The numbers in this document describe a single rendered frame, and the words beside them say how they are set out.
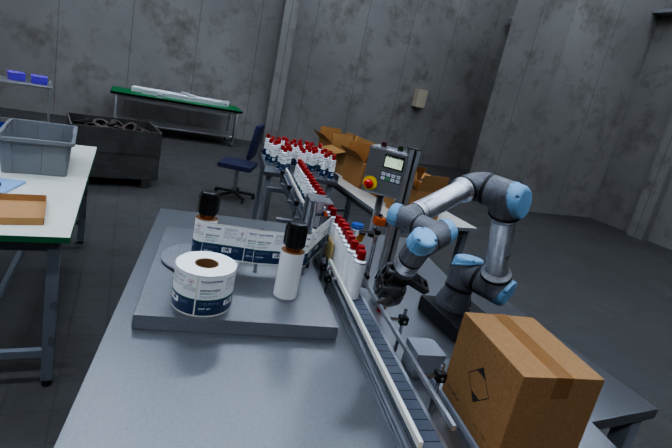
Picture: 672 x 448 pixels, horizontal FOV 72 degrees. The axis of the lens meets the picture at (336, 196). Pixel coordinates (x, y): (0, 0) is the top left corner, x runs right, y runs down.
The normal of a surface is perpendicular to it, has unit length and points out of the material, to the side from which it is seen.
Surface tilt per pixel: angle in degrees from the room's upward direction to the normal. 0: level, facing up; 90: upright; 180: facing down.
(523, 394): 90
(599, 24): 90
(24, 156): 95
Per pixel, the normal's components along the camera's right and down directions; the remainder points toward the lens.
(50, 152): 0.42, 0.39
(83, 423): 0.20, -0.95
